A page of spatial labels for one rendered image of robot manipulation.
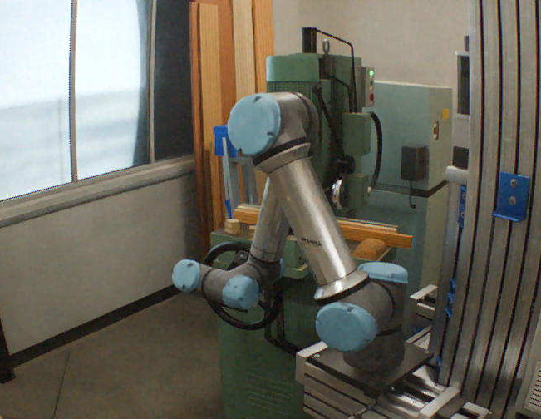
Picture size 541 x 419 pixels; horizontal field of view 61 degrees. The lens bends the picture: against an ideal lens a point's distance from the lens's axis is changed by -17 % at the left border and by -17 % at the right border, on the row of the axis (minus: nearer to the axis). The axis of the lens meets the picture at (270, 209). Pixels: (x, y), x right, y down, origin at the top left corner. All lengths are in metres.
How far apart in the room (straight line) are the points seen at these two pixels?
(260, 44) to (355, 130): 1.98
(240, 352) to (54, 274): 1.25
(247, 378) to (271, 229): 0.94
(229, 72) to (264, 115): 2.55
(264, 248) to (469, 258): 0.48
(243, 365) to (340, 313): 1.06
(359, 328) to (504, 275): 0.36
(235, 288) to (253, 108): 0.40
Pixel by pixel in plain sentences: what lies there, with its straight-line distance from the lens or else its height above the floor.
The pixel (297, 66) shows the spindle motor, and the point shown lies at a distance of 1.71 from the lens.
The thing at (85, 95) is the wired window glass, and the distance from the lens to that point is 2.92.
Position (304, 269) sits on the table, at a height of 0.86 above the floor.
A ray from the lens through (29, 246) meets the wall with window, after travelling 2.72.
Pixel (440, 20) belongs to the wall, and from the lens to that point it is 3.99.
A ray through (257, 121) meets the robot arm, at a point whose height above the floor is 1.36.
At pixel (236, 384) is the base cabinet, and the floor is 0.29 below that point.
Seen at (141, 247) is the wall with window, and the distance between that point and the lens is 3.24.
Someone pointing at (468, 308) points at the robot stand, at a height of 0.96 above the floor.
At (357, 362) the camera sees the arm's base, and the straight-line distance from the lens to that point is 1.20.
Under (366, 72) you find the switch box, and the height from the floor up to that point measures 1.46.
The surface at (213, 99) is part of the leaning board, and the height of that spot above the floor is 1.27.
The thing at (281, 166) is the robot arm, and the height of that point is 1.27.
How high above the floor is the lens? 1.46
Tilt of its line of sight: 15 degrees down
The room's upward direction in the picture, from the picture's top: straight up
